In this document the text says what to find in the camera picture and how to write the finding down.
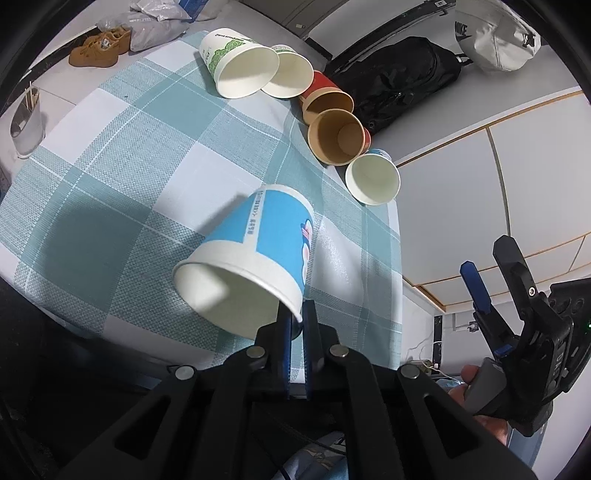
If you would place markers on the blue paper cup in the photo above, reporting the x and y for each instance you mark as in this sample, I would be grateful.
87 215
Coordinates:
372 178
256 260

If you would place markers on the person right hand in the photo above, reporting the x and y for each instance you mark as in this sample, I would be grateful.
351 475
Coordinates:
497 427

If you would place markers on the red paper cup rear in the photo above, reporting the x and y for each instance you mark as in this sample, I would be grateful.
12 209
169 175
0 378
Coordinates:
323 95

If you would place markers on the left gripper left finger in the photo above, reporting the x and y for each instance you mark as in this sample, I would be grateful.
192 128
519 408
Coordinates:
282 348

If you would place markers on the teal checked tablecloth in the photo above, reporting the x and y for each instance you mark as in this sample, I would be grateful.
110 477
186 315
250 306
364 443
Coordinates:
133 178

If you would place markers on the brown shoes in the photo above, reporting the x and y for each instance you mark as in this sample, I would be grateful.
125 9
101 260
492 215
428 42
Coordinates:
102 50

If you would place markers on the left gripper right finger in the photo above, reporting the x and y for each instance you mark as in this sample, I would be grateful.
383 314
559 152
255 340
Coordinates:
313 350

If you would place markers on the green white paper cup left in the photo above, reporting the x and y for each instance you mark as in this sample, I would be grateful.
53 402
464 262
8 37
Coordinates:
238 65

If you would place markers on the black backpack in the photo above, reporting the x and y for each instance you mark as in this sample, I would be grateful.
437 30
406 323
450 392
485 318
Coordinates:
396 78

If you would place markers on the green white paper cup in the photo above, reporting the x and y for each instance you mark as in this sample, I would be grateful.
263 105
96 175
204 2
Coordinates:
238 65
294 76

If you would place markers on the grey plastic bag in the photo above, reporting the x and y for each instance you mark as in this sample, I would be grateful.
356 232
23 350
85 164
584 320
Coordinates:
148 24

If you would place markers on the white Nike bag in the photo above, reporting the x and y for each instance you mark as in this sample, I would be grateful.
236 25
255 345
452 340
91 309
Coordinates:
494 36

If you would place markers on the red paper cup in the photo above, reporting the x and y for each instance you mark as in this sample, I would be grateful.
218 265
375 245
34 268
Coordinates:
323 95
336 137

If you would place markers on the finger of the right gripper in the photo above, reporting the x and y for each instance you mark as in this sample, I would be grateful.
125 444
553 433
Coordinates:
496 331
532 305

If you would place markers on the red paper cup front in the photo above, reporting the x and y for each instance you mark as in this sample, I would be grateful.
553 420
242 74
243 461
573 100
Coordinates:
336 137

